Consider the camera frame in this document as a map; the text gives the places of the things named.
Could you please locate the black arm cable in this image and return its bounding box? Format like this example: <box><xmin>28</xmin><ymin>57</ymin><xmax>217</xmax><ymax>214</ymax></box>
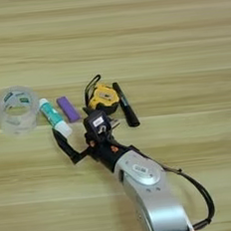
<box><xmin>133</xmin><ymin>137</ymin><xmax>218</xmax><ymax>231</ymax></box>

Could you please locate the teal and white glue stick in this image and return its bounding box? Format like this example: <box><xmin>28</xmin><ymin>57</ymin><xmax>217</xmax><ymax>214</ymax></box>
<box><xmin>38</xmin><ymin>95</ymin><xmax>74</xmax><ymax>140</ymax></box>

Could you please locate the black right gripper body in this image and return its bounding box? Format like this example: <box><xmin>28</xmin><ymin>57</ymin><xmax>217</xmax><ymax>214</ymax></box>
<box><xmin>84</xmin><ymin>128</ymin><xmax>140</xmax><ymax>175</ymax></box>

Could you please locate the black box with white label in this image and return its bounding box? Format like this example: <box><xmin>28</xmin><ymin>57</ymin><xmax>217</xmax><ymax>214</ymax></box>
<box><xmin>81</xmin><ymin>108</ymin><xmax>114</xmax><ymax>137</ymax></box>

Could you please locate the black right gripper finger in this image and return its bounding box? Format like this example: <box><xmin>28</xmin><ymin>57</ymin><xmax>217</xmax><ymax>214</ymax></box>
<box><xmin>109</xmin><ymin>117</ymin><xmax>121</xmax><ymax>130</ymax></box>
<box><xmin>51</xmin><ymin>124</ymin><xmax>92</xmax><ymax>167</ymax></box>

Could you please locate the small purple lighter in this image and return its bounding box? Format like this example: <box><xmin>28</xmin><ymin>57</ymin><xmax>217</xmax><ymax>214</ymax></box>
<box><xmin>56</xmin><ymin>94</ymin><xmax>82</xmax><ymax>123</ymax></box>

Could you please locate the yellow and black tape measure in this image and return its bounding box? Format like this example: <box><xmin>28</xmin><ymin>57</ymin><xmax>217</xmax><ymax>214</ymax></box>
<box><xmin>82</xmin><ymin>73</ymin><xmax>122</xmax><ymax>118</ymax></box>

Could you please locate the black marker pen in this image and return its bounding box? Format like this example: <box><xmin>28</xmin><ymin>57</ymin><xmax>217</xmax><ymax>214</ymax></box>
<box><xmin>112</xmin><ymin>80</ymin><xmax>141</xmax><ymax>129</ymax></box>

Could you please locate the clear packing tape roll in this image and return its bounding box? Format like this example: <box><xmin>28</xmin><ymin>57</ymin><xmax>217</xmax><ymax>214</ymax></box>
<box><xmin>0</xmin><ymin>83</ymin><xmax>43</xmax><ymax>136</ymax></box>

